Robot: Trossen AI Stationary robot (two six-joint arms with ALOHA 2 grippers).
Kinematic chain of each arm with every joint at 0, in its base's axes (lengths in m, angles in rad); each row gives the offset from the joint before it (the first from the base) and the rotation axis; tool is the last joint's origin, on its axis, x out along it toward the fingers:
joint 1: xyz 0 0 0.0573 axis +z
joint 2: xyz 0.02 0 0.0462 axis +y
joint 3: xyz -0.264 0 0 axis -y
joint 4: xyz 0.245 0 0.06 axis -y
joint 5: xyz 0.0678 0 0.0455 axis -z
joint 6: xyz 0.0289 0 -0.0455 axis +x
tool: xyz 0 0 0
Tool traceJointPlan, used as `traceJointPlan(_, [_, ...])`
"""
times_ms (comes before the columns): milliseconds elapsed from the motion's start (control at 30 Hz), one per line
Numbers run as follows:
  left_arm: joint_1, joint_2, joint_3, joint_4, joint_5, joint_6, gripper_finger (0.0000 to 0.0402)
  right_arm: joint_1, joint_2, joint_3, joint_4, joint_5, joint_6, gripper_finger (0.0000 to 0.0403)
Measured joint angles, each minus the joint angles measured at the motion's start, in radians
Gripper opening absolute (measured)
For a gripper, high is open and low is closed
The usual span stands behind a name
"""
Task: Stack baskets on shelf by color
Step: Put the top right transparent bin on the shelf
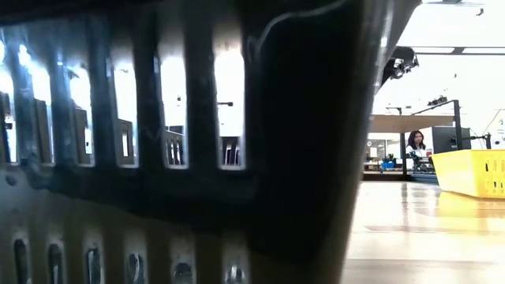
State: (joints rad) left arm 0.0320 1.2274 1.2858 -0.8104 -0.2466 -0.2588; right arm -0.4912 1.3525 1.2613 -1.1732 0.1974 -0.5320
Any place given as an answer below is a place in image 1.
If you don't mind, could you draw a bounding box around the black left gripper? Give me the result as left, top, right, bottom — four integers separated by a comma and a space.
380, 46, 420, 86

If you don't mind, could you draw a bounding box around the black slotted plastic basket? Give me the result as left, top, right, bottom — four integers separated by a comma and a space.
0, 0, 423, 284

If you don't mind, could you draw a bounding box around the yellow slotted plastic basket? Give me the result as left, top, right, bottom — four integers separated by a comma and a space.
429, 148, 505, 200

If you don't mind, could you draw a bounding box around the ceiling light strip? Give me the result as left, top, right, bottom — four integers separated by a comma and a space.
412, 46, 505, 55

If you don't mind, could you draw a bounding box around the person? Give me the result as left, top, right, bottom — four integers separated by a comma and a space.
405, 129, 428, 159

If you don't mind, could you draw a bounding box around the black monitor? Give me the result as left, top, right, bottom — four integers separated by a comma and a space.
431, 125, 472, 154

